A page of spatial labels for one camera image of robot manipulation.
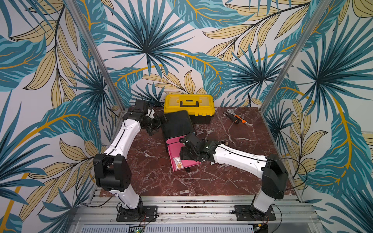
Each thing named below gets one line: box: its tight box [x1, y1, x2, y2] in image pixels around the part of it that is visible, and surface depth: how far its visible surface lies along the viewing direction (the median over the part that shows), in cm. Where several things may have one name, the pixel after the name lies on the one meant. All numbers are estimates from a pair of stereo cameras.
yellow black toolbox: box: [163, 94, 216, 124], surface depth 102 cm
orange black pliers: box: [223, 109, 249, 125], surface depth 119 cm
